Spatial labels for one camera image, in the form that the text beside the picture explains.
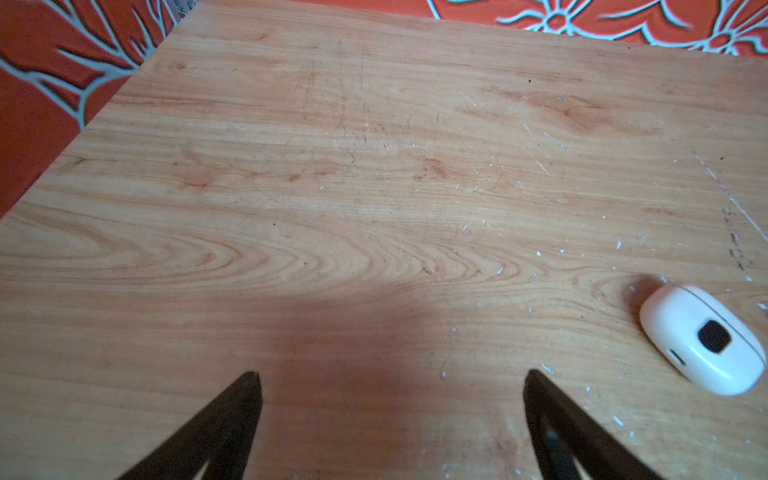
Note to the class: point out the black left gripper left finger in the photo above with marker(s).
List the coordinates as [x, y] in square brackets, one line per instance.
[215, 443]

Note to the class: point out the white earbud charging case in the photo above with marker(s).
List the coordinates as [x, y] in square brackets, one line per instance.
[703, 339]

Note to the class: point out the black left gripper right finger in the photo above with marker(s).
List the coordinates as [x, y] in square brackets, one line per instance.
[568, 443]

